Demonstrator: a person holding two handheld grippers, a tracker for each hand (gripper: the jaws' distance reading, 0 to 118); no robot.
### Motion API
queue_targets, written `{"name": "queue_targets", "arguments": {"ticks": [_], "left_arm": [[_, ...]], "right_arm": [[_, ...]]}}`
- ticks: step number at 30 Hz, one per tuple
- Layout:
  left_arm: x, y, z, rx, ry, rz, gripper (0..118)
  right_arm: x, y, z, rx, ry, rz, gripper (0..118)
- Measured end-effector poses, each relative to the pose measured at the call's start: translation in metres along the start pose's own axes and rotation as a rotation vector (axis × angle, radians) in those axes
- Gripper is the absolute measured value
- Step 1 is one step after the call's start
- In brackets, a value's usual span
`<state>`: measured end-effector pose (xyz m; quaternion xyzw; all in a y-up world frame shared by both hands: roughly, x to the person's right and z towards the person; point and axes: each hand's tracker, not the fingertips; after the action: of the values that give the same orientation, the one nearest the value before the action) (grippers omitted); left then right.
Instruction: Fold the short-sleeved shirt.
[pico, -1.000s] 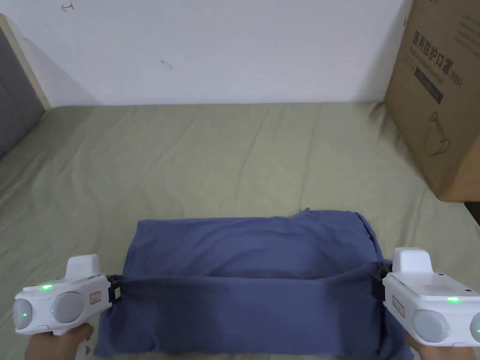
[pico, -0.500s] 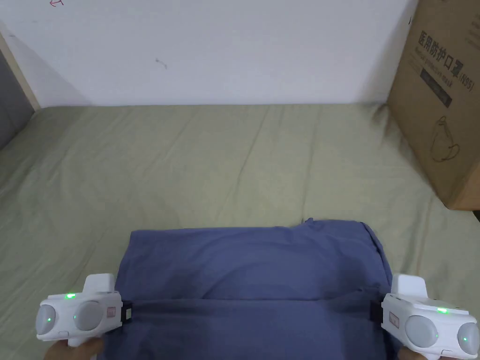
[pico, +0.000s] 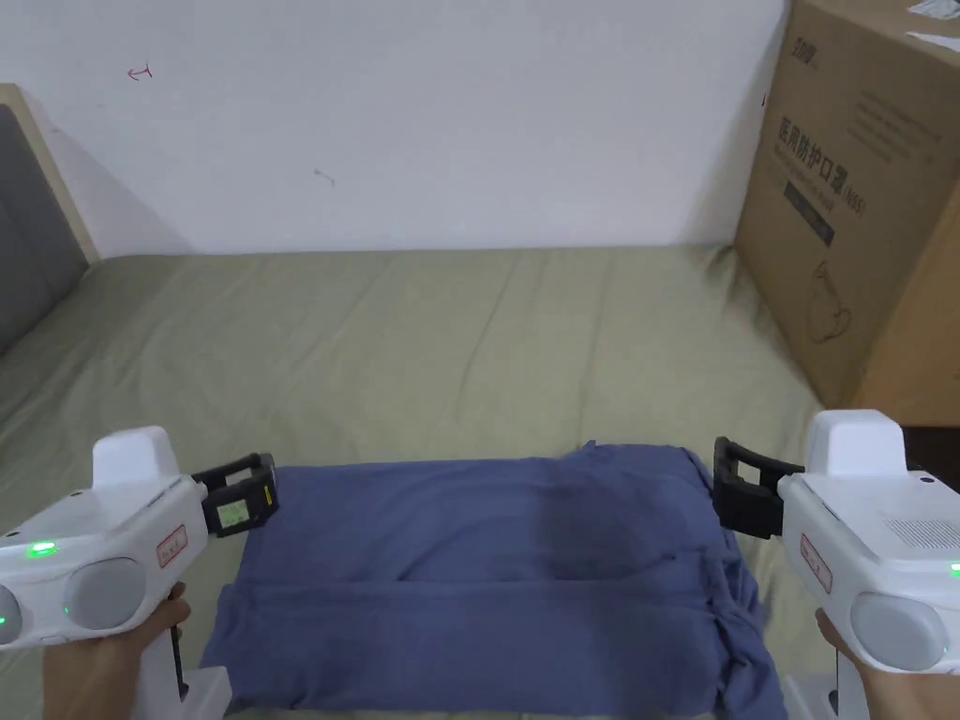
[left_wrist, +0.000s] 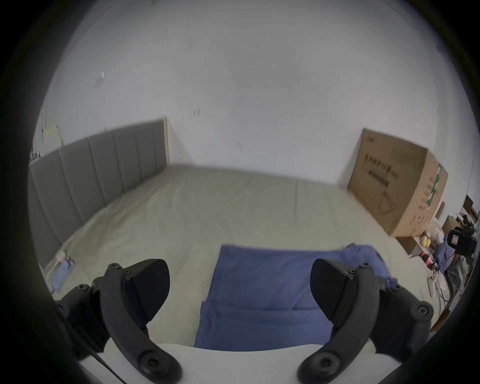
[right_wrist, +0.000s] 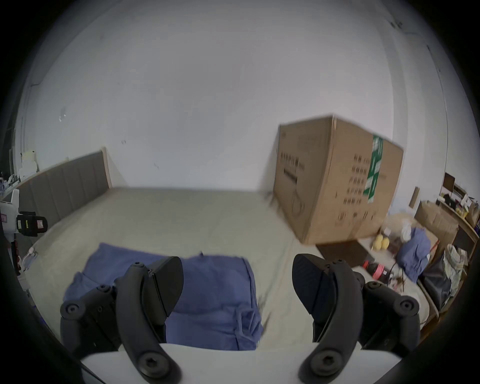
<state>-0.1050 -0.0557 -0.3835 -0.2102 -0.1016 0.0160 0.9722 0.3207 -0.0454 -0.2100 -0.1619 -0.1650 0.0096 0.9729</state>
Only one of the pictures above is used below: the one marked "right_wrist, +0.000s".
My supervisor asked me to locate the bed with beige sheet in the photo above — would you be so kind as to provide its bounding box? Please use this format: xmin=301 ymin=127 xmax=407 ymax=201
xmin=22 ymin=186 xmax=432 ymax=352

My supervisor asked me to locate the blue cloth bundle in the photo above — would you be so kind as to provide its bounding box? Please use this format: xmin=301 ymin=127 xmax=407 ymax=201
xmin=395 ymin=227 xmax=433 ymax=283

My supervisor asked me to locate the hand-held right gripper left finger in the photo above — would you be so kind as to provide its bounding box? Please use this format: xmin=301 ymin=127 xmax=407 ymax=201
xmin=60 ymin=256 xmax=184 ymax=383

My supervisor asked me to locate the small brown cardboard carton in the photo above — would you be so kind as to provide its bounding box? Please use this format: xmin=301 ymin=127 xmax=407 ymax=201
xmin=414 ymin=200 xmax=460 ymax=256

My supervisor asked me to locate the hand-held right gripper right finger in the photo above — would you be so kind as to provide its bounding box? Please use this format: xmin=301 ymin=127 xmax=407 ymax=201
xmin=292 ymin=254 xmax=421 ymax=383

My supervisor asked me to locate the dark blue shirt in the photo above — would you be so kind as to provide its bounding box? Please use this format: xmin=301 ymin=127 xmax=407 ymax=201
xmin=63 ymin=242 xmax=265 ymax=352

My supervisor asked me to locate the large brown cardboard carton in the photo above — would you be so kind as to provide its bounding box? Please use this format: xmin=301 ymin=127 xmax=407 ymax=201
xmin=272 ymin=115 xmax=405 ymax=245

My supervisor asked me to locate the wooden desk with clutter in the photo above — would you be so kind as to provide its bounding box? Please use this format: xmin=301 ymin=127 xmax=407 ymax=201
xmin=436 ymin=172 xmax=480 ymax=248

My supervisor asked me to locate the grey padded headboard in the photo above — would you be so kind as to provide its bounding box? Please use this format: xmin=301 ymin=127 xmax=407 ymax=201
xmin=14 ymin=147 xmax=113 ymax=259

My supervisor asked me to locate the black bag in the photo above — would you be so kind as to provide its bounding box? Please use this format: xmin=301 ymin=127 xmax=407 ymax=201
xmin=419 ymin=258 xmax=454 ymax=313

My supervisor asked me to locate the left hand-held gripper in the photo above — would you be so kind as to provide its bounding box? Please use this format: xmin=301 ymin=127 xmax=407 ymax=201
xmin=0 ymin=188 xmax=49 ymax=245

